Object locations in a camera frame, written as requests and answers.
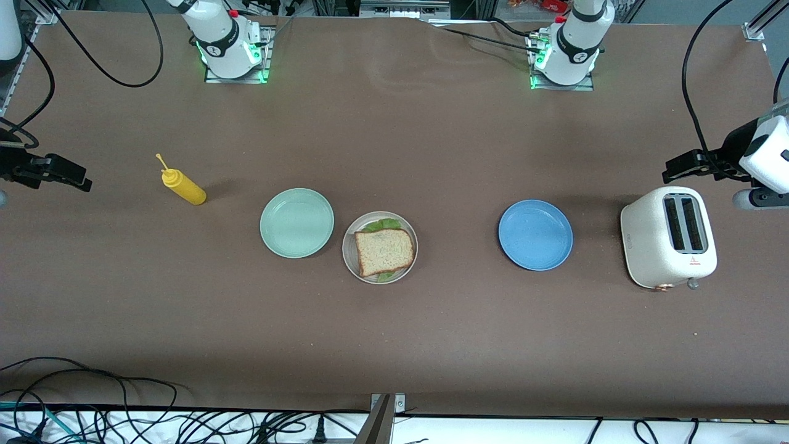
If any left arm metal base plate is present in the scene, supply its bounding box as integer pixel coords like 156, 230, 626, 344
527, 34, 595, 92

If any green lettuce leaf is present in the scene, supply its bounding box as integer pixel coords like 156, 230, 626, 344
361, 218, 403, 283

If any long black looping cable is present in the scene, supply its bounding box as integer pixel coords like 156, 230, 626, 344
0, 356, 186, 444

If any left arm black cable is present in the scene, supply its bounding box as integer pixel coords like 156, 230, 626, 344
681, 0, 789, 181

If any black cable on table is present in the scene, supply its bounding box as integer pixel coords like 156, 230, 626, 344
490, 17, 540, 39
439, 26, 543, 56

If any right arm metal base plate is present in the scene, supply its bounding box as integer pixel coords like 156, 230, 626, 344
205, 25, 275, 84

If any white two-slot toaster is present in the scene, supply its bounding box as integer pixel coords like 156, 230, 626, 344
620, 186, 718, 291

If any beige round plate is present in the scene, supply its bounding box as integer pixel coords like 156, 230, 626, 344
342, 211, 419, 286

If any teal cable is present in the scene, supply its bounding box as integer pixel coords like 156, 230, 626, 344
0, 401, 84, 443

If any grey metal box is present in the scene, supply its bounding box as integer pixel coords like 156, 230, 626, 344
359, 0, 452, 19

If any yellow mustard squeeze bottle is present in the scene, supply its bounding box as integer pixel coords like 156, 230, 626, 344
155, 154, 207, 206

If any red packet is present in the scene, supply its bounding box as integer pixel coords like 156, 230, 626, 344
507, 0, 571, 14

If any grey metal bracket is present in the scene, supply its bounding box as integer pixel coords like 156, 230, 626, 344
353, 393, 407, 444

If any aluminium frame profile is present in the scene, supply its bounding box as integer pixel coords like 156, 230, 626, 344
0, 0, 62, 118

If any green round plate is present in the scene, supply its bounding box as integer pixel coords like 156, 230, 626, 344
260, 188, 335, 259

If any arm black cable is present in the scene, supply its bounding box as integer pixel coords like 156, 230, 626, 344
0, 0, 165, 149
681, 0, 789, 181

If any aluminium corner profile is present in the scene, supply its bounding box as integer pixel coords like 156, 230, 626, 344
743, 0, 789, 43

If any brown bread slice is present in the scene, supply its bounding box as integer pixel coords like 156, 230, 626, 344
354, 228, 415, 278

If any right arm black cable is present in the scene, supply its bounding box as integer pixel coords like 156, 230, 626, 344
0, 0, 165, 149

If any blue round plate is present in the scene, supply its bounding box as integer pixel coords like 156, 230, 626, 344
498, 199, 574, 271

